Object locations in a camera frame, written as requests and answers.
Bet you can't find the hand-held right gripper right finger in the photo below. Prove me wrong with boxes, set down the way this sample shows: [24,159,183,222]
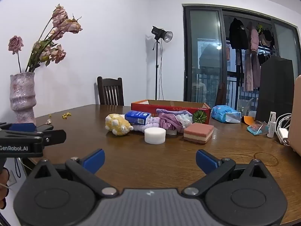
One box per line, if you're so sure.
[182,149,274,198]

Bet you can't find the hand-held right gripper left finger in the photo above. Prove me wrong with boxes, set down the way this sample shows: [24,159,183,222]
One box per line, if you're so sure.
[28,149,119,198]

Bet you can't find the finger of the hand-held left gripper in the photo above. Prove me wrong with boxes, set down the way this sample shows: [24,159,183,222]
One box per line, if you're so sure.
[0,122,54,134]
[35,129,67,146]

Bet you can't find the pink layered sponge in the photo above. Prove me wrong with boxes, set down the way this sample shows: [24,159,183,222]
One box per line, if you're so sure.
[183,123,214,144]

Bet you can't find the yellow plush toy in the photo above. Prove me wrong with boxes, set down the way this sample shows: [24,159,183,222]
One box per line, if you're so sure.
[105,114,134,136]

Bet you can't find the white mesh bath puff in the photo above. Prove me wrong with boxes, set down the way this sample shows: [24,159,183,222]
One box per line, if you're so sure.
[176,113,193,129]

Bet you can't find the red cardboard box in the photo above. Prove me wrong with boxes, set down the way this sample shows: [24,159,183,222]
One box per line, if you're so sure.
[131,99,211,124]

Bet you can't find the purple satin scrunchie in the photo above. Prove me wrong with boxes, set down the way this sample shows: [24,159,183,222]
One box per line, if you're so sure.
[160,114,185,132]

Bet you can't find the white round sponge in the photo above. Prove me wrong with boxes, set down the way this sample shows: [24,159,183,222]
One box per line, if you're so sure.
[144,127,166,144]

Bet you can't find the blue tissue pack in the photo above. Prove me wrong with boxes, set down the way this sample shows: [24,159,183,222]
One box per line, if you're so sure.
[125,110,151,125]

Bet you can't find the lilac fluffy headband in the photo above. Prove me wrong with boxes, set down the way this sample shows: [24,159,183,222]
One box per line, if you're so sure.
[144,117,162,129]

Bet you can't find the person's left hand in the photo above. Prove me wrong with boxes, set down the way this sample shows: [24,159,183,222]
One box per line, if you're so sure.
[0,168,10,210]

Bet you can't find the yellow petal scraps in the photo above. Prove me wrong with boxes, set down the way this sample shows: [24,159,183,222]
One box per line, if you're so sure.
[47,112,71,125]

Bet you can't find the pink textured ceramic vase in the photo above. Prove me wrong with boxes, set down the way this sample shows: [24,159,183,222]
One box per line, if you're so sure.
[10,72,37,124]

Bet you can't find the blue wet wipes pack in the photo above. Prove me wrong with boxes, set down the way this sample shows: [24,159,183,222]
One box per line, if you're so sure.
[211,105,242,123]

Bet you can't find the orange paper envelope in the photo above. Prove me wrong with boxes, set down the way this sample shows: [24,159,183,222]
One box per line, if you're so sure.
[241,115,257,125]

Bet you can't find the small blue packet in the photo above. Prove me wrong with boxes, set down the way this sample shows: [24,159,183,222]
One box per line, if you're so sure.
[247,121,269,136]

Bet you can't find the clear plastic cup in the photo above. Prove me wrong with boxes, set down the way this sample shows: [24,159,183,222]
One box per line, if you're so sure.
[237,99,253,117]

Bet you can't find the dark wooden slatted chair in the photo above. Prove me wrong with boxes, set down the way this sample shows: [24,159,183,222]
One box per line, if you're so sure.
[97,76,125,106]

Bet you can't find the white spray bottle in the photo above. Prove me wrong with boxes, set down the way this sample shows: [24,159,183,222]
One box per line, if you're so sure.
[267,112,277,138]

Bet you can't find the dried pink rose bouquet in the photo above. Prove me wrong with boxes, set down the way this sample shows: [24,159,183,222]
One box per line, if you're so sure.
[8,3,83,73]

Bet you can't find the hanging pink coat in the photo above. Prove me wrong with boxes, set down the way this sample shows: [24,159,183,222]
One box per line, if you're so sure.
[243,27,261,92]

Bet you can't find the black framed glass door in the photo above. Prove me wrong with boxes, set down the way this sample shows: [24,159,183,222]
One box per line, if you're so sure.
[182,4,301,106]

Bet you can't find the hanging black jacket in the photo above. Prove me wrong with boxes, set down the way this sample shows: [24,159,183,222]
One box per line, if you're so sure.
[229,18,249,50]

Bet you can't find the studio light on stand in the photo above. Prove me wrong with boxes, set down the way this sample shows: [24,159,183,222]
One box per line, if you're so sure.
[152,26,173,100]

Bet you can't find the hanging dark caps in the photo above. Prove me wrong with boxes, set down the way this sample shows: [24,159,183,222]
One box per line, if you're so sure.
[257,25,275,48]

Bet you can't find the white charger with cable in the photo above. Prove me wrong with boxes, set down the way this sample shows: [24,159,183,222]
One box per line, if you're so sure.
[275,113,292,146]

